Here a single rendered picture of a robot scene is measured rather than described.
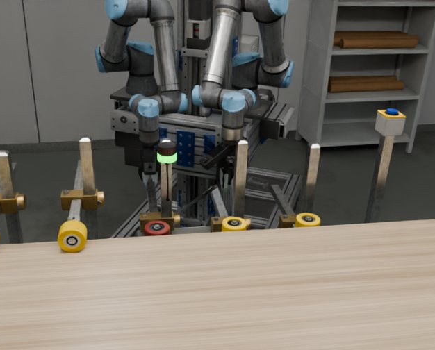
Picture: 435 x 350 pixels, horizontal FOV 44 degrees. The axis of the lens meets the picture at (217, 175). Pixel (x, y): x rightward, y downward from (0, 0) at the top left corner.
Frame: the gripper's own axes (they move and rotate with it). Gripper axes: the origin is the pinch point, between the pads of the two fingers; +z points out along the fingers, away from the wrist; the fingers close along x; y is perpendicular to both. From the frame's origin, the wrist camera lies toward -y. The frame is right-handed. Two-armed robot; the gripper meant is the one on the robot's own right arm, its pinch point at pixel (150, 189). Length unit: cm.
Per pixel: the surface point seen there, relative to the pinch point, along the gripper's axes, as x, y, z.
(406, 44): -210, 204, -7
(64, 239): 27, -52, -13
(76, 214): 24.2, -40.6, -14.3
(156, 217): -0.7, -29.8, -5.1
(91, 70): 34, 233, 19
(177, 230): -8.1, -26.2, 3.1
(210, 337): -10, -91, -9
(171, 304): -1, -79, -9
